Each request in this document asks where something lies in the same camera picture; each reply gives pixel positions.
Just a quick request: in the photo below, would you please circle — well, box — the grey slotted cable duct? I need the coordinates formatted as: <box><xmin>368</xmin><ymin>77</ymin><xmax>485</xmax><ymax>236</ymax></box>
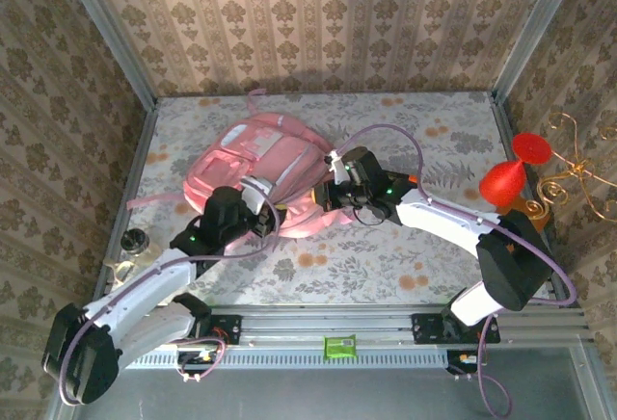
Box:
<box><xmin>120</xmin><ymin>346</ymin><xmax>452</xmax><ymax>371</ymax></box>

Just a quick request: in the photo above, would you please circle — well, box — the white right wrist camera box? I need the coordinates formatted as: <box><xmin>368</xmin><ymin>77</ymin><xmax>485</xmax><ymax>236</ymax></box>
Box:
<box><xmin>325</xmin><ymin>149</ymin><xmax>349</xmax><ymax>186</ymax></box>

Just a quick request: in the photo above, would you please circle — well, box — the aluminium frame post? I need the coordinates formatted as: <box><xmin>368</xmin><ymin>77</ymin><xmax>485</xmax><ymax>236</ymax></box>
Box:
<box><xmin>491</xmin><ymin>0</ymin><xmax>587</xmax><ymax>103</ymax></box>
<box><xmin>55</xmin><ymin>0</ymin><xmax>158</xmax><ymax>108</ymax></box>

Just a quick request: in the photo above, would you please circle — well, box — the gold wire ornament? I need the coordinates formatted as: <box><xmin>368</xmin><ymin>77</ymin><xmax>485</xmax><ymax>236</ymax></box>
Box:
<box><xmin>527</xmin><ymin>110</ymin><xmax>617</xmax><ymax>223</ymax></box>

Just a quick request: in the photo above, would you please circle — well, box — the grey metal panel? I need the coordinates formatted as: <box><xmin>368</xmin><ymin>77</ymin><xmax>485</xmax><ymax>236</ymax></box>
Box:
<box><xmin>45</xmin><ymin>346</ymin><xmax>611</xmax><ymax>420</ymax></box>

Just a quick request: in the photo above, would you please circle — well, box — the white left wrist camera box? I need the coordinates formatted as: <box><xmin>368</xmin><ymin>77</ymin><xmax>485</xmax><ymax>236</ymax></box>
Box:
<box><xmin>240</xmin><ymin>174</ymin><xmax>276</xmax><ymax>214</ymax></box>

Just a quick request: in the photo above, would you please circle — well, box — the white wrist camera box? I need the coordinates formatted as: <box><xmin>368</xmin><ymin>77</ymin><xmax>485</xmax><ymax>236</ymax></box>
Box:
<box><xmin>240</xmin><ymin>174</ymin><xmax>276</xmax><ymax>214</ymax></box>
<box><xmin>325</xmin><ymin>149</ymin><xmax>349</xmax><ymax>186</ymax></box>

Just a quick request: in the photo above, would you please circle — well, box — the green tissue packet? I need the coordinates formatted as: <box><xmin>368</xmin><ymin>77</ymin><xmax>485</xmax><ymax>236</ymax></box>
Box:
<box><xmin>322</xmin><ymin>333</ymin><xmax>358</xmax><ymax>359</ymax></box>

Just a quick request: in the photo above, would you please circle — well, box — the wide aluminium base beam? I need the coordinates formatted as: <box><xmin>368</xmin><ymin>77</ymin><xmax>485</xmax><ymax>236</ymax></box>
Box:
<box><xmin>71</xmin><ymin>302</ymin><xmax>594</xmax><ymax>347</ymax></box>

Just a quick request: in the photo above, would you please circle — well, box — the clear glass jar dark lid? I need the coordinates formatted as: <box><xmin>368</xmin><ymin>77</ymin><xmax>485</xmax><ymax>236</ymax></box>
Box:
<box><xmin>120</xmin><ymin>227</ymin><xmax>165</xmax><ymax>268</ymax></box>

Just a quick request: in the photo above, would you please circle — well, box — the red hourglass vase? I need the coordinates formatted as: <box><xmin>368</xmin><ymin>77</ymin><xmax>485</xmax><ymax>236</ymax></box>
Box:
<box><xmin>478</xmin><ymin>133</ymin><xmax>552</xmax><ymax>207</ymax></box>

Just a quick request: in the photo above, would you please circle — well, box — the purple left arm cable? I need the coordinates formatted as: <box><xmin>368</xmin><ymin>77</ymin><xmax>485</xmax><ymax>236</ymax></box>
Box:
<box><xmin>58</xmin><ymin>176</ymin><xmax>283</xmax><ymax>407</ymax></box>

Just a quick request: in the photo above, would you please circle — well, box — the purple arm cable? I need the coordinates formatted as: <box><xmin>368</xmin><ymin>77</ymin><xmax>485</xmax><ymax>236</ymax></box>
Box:
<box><xmin>58</xmin><ymin>176</ymin><xmax>283</xmax><ymax>407</ymax></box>
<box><xmin>335</xmin><ymin>123</ymin><xmax>578</xmax><ymax>419</ymax></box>

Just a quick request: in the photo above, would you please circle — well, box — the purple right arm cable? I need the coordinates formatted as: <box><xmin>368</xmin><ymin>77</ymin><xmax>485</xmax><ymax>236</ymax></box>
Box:
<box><xmin>335</xmin><ymin>123</ymin><xmax>578</xmax><ymax>419</ymax></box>

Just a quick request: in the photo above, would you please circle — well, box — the black connector board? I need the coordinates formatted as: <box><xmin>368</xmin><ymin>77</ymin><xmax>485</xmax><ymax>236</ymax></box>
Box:
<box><xmin>445</xmin><ymin>350</ymin><xmax>488</xmax><ymax>378</ymax></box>
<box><xmin>176</xmin><ymin>350</ymin><xmax>227</xmax><ymax>379</ymax></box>

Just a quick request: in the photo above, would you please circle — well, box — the floral tablecloth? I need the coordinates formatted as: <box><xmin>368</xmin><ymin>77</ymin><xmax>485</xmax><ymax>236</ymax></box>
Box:
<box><xmin>108</xmin><ymin>91</ymin><xmax>563</xmax><ymax>306</ymax></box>

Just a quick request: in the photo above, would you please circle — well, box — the pink school backpack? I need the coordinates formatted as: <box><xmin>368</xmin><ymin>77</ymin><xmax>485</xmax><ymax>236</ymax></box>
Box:
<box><xmin>125</xmin><ymin>87</ymin><xmax>356</xmax><ymax>241</ymax></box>

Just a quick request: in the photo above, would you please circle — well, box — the orange wooden block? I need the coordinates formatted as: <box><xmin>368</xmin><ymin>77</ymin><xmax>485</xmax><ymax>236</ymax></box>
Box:
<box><xmin>494</xmin><ymin>196</ymin><xmax>552</xmax><ymax>233</ymax></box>

